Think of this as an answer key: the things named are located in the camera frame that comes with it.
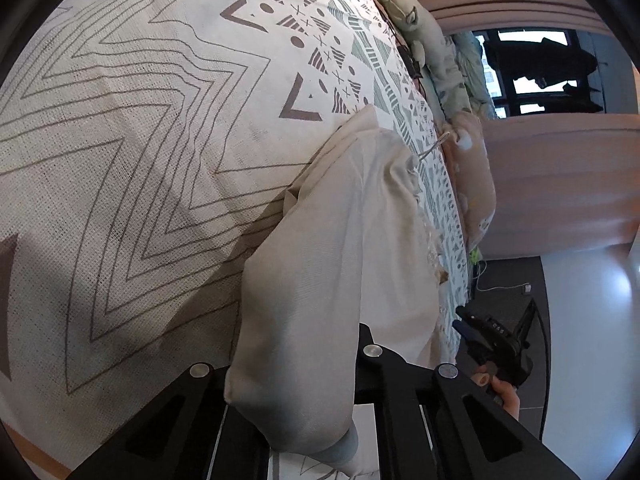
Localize beige hooded jacket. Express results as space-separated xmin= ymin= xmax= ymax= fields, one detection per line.
xmin=224 ymin=106 xmax=440 ymax=477

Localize dark hanging clothes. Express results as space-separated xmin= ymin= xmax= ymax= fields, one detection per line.
xmin=483 ymin=38 xmax=604 ymax=115

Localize person's right hand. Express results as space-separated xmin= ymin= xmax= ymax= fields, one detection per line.
xmin=472 ymin=365 xmax=521 ymax=420

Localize pink right curtain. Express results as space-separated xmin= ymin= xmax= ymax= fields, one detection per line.
xmin=480 ymin=113 xmax=639 ymax=259

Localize orange cartoon pillow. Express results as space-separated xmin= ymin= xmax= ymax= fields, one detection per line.
xmin=444 ymin=110 xmax=497 ymax=252

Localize crumpled light green blanket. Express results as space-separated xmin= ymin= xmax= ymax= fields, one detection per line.
xmin=451 ymin=32 xmax=498 ymax=119

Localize grey plush toy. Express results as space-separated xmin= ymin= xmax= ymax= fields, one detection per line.
xmin=380 ymin=0 xmax=472 ymax=119

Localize patterned white bed quilt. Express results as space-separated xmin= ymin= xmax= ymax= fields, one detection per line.
xmin=1 ymin=0 xmax=468 ymax=479

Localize white charger cable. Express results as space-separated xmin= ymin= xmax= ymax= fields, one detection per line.
xmin=472 ymin=259 xmax=534 ymax=296

